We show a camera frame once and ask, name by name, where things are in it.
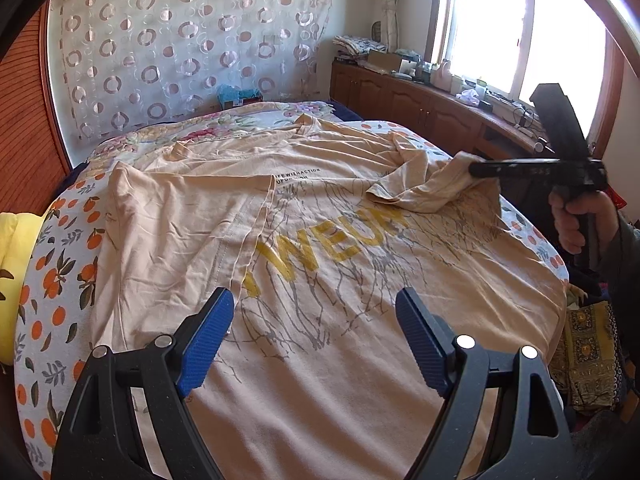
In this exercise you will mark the white plastic bottle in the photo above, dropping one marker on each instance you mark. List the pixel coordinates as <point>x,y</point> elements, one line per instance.
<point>442,75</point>

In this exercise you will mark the wooden cabinet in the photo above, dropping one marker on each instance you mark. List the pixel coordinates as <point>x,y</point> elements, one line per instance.
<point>400,100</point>

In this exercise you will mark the orange fruit print bedsheet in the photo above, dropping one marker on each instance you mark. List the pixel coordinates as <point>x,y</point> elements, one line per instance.
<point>55,280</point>

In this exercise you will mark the yellow patterned cloth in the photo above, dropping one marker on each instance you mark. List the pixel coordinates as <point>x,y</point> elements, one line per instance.
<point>590,350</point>

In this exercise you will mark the cardboard box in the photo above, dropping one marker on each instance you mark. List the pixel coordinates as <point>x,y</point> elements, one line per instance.
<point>384,61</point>

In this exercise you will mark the ribbed wooden headboard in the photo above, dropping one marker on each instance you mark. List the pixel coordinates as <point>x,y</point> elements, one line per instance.
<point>30,125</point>

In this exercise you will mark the person's right hand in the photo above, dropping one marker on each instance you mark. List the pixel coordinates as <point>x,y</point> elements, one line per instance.
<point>565,225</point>

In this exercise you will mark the floral window curtain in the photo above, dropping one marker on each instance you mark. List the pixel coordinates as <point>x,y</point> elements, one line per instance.
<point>400,5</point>

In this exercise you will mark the stack of folded cloths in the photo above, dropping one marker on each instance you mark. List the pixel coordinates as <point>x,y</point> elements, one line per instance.
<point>357,45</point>

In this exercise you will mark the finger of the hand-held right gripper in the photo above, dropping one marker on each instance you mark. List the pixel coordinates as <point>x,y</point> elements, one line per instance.
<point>515,168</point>

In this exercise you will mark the window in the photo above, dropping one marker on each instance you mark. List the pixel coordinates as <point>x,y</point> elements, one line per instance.
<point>500,25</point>

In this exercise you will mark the yellow pillow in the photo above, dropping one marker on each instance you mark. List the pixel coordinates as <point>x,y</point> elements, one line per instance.
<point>15,270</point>

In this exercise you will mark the beige printed t-shirt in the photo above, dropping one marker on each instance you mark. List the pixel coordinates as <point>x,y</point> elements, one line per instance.
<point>175,235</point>

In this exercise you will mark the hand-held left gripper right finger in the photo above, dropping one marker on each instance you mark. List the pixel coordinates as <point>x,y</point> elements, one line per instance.
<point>422,340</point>

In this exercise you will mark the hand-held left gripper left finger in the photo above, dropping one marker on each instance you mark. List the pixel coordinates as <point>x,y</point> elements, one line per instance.
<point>207,340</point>

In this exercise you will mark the sheer circle pattern curtain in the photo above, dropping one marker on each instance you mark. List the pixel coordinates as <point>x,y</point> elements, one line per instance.
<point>190,45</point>

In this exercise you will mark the floral quilt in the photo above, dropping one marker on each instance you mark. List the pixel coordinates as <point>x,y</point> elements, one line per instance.
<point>225,122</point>

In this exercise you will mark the person's right forearm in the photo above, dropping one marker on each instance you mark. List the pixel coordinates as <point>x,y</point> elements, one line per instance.
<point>625,265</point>

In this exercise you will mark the teal box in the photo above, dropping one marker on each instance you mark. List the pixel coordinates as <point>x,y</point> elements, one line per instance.
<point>239,95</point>

